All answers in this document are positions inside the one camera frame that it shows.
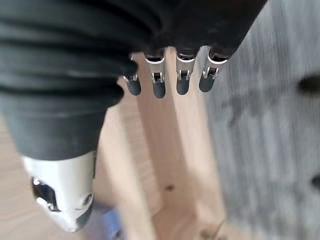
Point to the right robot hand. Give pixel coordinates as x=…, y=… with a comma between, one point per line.
x=75, y=62

